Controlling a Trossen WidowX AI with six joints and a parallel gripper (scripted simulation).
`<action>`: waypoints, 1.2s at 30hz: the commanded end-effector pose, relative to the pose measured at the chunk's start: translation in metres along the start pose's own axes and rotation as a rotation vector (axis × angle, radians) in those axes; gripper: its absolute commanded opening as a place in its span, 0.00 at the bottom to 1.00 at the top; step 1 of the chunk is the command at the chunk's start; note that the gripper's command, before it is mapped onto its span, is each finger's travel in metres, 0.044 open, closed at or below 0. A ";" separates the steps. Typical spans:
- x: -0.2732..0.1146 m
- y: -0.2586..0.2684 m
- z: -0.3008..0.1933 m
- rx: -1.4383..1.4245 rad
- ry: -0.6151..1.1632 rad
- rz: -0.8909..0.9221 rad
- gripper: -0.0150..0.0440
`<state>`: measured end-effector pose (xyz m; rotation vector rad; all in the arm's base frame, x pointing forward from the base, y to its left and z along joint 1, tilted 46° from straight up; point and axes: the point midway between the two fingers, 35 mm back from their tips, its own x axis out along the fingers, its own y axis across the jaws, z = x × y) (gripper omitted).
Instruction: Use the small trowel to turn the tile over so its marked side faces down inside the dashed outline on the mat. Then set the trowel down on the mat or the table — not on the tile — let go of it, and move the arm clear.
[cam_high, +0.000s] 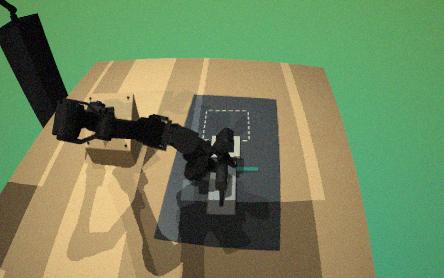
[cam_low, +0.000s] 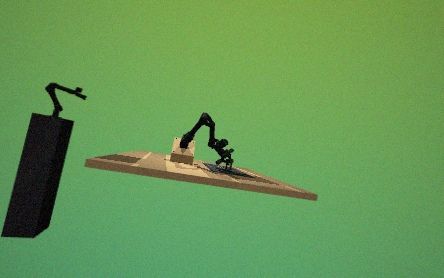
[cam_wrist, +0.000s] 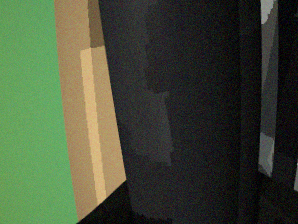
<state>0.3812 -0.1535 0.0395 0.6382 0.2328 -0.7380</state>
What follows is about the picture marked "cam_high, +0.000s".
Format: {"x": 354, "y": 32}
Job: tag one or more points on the teal small trowel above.
{"x": 246, "y": 169}

